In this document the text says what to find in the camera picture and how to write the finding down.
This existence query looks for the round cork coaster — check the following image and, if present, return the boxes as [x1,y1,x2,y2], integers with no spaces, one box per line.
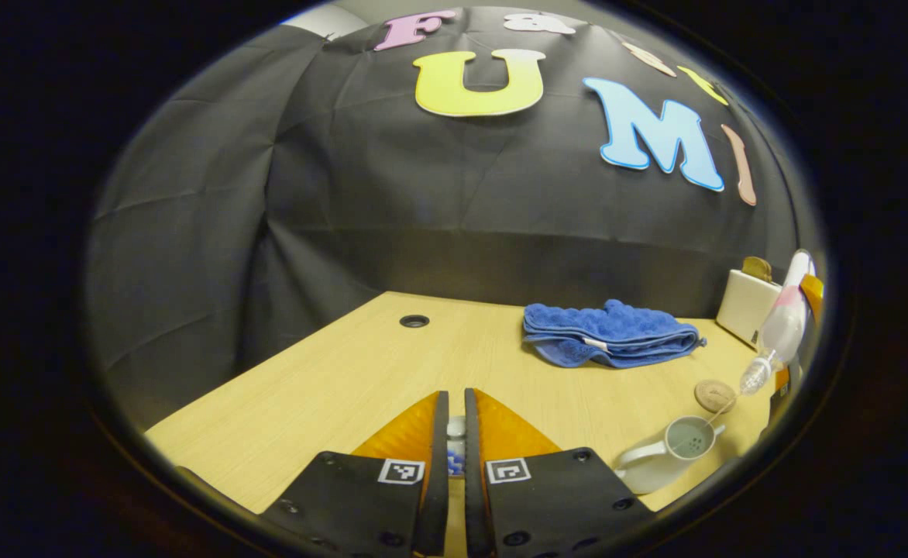
[693,379,738,414]

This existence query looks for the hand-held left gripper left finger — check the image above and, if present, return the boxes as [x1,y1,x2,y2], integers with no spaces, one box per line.
[259,390,450,557]

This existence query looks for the black backdrop cloth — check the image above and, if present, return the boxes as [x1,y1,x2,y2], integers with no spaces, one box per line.
[86,6,803,431]

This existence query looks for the white teacup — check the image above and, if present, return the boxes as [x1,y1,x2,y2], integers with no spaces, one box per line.
[614,415,727,495]

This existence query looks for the clear plastic water bottle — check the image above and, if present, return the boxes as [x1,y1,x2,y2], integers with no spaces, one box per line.
[738,250,815,396]

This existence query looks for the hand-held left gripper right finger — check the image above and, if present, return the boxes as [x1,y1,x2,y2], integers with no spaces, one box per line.
[464,387,656,558]

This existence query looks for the blue folded towel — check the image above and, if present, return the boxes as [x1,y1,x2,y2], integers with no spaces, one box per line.
[522,299,707,369]

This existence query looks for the white toaster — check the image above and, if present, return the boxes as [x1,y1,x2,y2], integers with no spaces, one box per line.
[716,269,784,348]

